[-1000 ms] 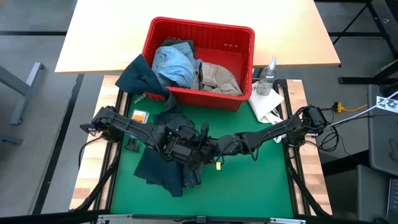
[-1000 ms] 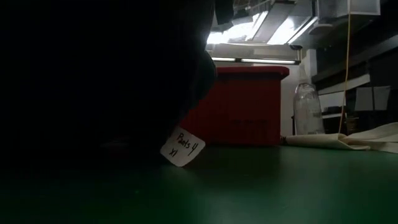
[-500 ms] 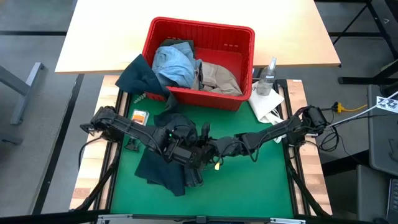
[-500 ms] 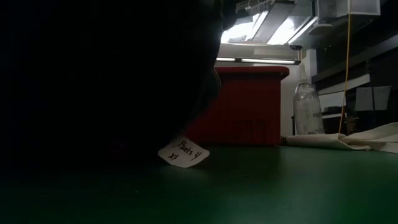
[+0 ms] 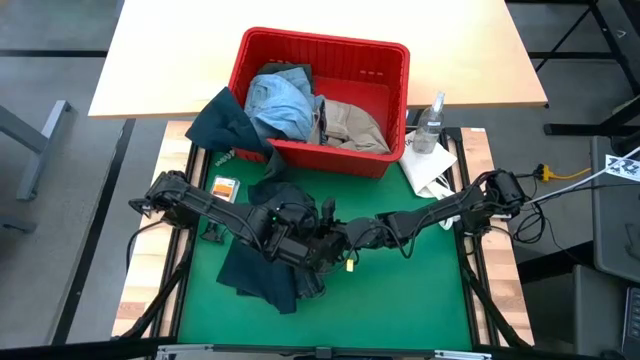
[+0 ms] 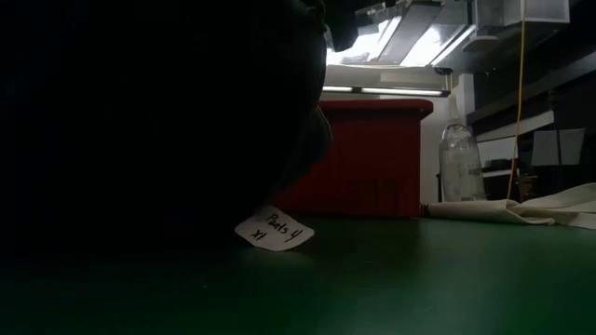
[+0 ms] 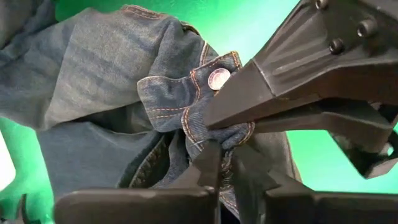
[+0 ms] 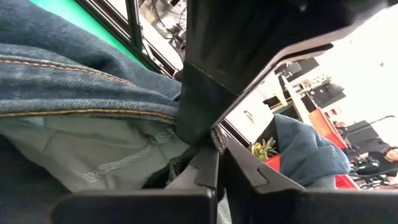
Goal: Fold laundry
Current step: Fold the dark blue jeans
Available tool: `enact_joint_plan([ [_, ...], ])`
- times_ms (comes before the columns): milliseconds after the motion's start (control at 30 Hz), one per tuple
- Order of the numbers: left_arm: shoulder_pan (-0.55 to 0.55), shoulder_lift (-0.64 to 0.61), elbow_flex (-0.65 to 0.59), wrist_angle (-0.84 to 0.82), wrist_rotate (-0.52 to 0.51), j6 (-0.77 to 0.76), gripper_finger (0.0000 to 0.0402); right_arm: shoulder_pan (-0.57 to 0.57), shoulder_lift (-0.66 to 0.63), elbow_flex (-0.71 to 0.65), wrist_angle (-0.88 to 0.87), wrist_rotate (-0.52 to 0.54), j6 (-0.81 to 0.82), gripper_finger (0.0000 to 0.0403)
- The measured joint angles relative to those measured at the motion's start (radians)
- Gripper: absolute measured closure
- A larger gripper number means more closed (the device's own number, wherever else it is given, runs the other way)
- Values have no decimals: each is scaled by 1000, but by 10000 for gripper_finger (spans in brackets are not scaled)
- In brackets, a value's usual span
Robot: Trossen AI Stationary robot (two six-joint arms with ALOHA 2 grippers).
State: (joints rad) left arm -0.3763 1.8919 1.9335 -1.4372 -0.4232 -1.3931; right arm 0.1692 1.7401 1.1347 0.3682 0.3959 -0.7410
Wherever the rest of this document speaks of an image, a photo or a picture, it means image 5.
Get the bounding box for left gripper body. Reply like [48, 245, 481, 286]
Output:
[272, 219, 349, 274]

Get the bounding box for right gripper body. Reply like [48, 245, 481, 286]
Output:
[327, 217, 389, 256]

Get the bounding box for dark blue jeans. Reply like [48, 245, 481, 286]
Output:
[184, 86, 329, 316]

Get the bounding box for red plastic laundry basket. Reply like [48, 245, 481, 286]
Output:
[227, 25, 412, 180]

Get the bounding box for green table mat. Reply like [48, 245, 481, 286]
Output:
[177, 149, 474, 351]

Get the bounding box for white cloth bag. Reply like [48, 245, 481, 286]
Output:
[398, 130, 466, 231]

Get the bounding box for orange label plastic package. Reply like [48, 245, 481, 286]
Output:
[208, 174, 241, 204]

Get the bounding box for beige trousers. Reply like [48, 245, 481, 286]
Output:
[309, 98, 392, 156]

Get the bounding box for clear spray bottle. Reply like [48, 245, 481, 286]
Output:
[410, 90, 447, 155]

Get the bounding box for aluminium bar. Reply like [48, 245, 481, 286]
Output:
[155, 343, 494, 360]

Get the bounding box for light blue jeans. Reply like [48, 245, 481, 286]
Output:
[243, 66, 321, 143]

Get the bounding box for dark green garment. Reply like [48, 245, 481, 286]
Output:
[257, 60, 314, 81]

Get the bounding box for yellow power plug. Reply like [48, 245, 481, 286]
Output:
[537, 163, 591, 182]

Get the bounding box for dark grey box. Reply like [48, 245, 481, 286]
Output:
[519, 264, 626, 356]

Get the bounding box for light wooden table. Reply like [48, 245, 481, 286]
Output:
[87, 0, 549, 120]

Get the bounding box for grey cabinet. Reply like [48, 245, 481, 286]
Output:
[590, 134, 640, 284]

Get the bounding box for white logo tag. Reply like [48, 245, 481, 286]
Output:
[604, 153, 640, 182]

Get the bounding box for grey metal stand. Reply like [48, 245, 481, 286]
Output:
[0, 99, 74, 202]

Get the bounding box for black aluminium table frame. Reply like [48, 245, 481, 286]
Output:
[112, 119, 534, 351]

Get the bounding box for black cable bundle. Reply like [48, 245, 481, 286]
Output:
[512, 199, 551, 246]

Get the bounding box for black desk frame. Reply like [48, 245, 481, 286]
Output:
[527, 0, 640, 136]

